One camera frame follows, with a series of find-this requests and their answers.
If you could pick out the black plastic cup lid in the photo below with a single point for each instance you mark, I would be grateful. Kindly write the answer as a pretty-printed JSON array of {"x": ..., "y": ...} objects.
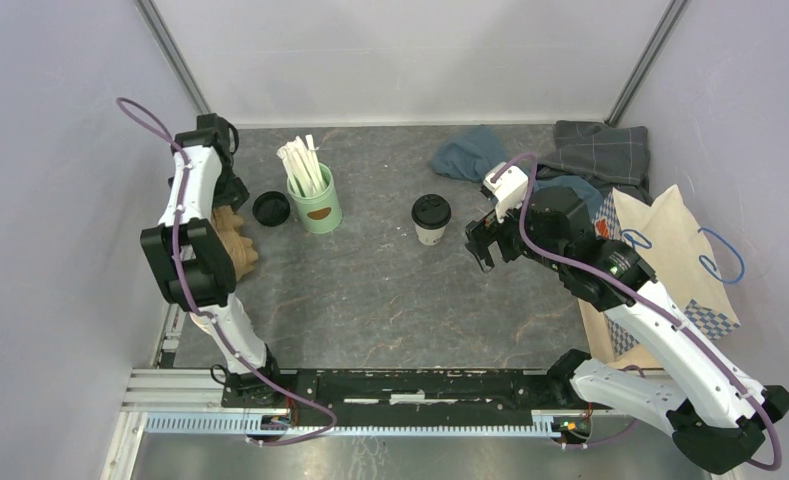
[{"x": 431, "y": 212}]

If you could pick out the grey plaid cloth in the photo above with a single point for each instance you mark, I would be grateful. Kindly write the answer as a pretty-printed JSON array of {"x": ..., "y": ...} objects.
[{"x": 606, "y": 157}]

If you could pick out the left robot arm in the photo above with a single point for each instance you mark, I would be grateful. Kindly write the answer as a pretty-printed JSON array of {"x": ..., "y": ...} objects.
[{"x": 189, "y": 253}]

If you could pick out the blue cloth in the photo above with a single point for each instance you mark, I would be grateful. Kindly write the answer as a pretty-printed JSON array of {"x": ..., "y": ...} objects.
[{"x": 470, "y": 155}]

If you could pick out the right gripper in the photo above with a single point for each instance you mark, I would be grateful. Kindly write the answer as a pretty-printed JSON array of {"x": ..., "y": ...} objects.
[{"x": 482, "y": 233}]

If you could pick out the white wrapped straws bundle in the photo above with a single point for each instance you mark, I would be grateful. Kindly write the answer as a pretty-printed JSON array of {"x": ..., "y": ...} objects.
[{"x": 302, "y": 166}]

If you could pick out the cardboard cup carrier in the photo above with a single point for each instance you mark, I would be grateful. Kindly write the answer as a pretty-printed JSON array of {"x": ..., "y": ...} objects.
[{"x": 240, "y": 248}]

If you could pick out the paper takeout bag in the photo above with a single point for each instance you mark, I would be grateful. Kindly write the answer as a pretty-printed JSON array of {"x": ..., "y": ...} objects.
[{"x": 668, "y": 236}]

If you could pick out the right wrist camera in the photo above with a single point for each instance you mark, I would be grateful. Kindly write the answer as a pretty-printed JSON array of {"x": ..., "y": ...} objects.
[{"x": 505, "y": 187}]

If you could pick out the white paper coffee cup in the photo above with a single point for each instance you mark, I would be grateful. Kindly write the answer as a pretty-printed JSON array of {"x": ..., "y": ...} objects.
[{"x": 429, "y": 236}]

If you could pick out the green straw holder can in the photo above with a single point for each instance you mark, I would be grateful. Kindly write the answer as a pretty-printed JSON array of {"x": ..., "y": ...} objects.
[{"x": 322, "y": 213}]

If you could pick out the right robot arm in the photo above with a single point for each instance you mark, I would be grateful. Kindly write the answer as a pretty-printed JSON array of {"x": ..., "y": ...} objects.
[{"x": 716, "y": 414}]

